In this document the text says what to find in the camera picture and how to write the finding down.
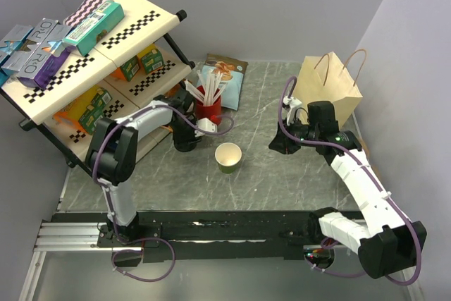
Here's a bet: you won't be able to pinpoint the orange green large box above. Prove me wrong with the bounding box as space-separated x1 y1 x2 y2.
53 85 112 135

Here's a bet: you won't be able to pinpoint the brown paper bag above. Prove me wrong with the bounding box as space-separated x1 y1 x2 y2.
292 49 367 128

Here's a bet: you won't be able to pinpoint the cream two-tier shelf rack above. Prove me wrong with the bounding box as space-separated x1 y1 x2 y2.
1 0 194 167

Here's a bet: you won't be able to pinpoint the black plastic cup lid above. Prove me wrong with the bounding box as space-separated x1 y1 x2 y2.
174 140 200 152

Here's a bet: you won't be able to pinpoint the teal box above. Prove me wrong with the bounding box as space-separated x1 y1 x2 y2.
63 0 125 56

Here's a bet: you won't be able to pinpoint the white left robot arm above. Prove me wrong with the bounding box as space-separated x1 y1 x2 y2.
85 89 200 246

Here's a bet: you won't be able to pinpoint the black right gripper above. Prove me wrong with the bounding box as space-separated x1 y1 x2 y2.
268 116 319 154

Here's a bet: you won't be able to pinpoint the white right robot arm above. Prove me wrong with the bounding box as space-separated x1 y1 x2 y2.
268 96 427 281

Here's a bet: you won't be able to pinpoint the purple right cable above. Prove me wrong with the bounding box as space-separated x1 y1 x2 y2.
278 75 424 286

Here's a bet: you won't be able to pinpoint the white wrapped straws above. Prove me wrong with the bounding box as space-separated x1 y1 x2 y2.
183 70 226 104

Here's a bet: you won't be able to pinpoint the blue snack pouch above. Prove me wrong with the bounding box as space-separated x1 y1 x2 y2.
197 54 248 111

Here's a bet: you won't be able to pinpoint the brown cardboard cup carrier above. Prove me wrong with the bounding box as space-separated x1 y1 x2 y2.
358 137 369 159

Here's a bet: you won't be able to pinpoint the green paper coffee cup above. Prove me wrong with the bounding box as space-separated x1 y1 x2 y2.
214 142 242 174

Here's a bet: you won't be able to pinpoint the silver purple box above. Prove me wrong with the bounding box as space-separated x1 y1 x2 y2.
1 18 73 89

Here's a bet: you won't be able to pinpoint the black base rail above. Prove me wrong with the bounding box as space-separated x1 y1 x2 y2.
97 211 325 263

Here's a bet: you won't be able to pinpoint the blue silver box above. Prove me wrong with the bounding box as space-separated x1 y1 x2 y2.
1 25 33 85

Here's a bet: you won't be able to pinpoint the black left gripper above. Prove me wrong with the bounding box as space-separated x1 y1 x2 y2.
169 117 202 150

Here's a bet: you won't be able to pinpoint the red cup holder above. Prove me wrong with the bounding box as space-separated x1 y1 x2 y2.
194 85 222 125

